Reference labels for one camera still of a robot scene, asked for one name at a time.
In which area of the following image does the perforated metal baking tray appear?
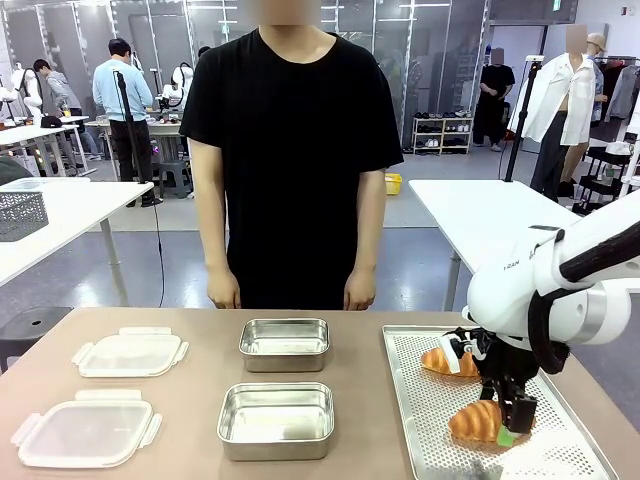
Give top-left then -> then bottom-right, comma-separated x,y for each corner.
382,324 -> 621,480

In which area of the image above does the black tripod stand with cable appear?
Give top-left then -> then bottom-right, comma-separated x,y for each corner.
112,69 -> 166,307

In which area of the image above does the white background work table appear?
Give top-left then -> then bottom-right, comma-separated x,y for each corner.
0,121 -> 92,177

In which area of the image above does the person's right hand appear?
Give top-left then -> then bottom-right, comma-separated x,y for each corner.
206,267 -> 243,311

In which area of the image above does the person's left hand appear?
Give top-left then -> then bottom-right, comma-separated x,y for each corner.
344,267 -> 378,313

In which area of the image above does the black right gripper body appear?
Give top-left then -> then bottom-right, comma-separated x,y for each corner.
473,329 -> 542,397

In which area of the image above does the clothes rack with garments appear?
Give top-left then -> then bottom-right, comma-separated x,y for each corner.
594,54 -> 640,123

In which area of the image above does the person's right forearm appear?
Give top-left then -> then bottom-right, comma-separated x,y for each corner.
192,137 -> 237,274

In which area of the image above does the white shoe rack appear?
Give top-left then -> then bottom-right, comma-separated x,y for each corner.
412,114 -> 474,156

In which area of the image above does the person's left forearm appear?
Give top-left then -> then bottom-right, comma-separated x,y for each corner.
348,167 -> 389,274

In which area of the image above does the black round stool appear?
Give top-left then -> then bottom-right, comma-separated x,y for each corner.
0,306 -> 75,375

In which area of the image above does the person in black T-shirt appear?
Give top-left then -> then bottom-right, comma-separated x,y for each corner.
178,0 -> 405,311

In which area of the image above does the person in grey hoodie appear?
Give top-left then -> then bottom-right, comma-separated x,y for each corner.
32,58 -> 102,162

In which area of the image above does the grey perforated basket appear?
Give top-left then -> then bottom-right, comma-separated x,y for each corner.
0,190 -> 50,243

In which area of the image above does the black trolley cart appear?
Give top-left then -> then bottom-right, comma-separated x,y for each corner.
573,144 -> 640,219

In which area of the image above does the stainless steel rectangular container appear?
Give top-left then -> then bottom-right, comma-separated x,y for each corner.
238,317 -> 331,374
216,382 -> 335,462

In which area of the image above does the mannequin in white shirt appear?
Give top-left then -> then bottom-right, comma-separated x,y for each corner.
519,24 -> 601,200

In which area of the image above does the white table with rounded corner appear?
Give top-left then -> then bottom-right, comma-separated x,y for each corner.
408,178 -> 596,312

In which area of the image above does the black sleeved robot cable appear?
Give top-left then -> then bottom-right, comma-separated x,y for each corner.
528,232 -> 640,375

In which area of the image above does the translucent white clip lid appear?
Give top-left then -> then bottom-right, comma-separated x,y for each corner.
10,389 -> 164,470
71,326 -> 190,379

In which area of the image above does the mannequin with beige cap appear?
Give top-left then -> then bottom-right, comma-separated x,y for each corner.
587,32 -> 610,124

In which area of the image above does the white table with basket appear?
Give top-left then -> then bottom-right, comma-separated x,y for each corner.
0,177 -> 155,307

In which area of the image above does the golden croissant bread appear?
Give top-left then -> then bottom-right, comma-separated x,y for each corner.
420,348 -> 481,378
448,399 -> 532,447

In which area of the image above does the person in black clothes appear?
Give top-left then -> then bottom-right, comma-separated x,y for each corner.
472,47 -> 517,153

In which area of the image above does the grey step stool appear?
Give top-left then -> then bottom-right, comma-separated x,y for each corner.
158,160 -> 195,199

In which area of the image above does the man in light blue sweater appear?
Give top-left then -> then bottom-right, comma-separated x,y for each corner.
92,38 -> 156,184

